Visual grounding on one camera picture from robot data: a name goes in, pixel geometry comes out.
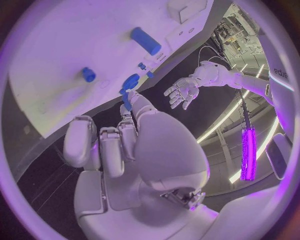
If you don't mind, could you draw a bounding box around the white cable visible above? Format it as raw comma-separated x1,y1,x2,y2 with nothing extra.
196,45,227,67

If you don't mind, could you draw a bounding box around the blue plug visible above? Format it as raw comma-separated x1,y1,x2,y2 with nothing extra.
118,88,134,111

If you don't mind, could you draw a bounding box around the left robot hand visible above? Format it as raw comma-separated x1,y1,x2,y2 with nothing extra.
163,76,201,111

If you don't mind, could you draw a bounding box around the white task board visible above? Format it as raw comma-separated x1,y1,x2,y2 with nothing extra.
7,0,216,140

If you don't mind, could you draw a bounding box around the glowing light bar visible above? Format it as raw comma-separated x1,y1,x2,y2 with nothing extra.
239,126,258,182

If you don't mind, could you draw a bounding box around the short blue cylinder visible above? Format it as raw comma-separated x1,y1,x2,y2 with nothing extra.
81,66,97,83

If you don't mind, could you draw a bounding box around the blue gear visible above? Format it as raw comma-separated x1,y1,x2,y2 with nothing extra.
121,73,141,91

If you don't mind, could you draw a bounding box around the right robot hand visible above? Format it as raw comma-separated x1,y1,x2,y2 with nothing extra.
62,89,222,240

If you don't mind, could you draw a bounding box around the workshop equipment rack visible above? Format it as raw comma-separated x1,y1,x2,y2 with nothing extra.
210,3,262,66

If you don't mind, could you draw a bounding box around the long blue cylinder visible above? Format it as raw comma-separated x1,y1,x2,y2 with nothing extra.
130,26,163,57

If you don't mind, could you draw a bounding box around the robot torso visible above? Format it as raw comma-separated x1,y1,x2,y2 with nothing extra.
255,26,297,181

